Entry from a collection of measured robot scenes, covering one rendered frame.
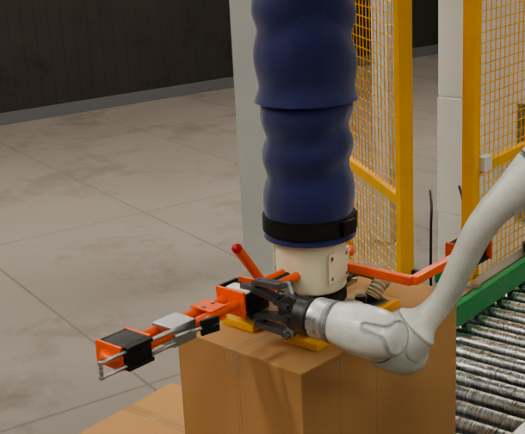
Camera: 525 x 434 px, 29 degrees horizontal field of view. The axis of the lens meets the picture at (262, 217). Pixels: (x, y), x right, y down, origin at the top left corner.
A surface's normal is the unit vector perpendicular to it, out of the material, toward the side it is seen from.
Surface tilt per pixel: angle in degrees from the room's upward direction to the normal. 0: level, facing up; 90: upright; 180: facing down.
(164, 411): 0
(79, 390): 0
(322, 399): 90
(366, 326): 53
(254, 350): 0
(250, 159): 90
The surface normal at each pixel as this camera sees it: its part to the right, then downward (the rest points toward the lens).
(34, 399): -0.05, -0.95
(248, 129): -0.63, 0.26
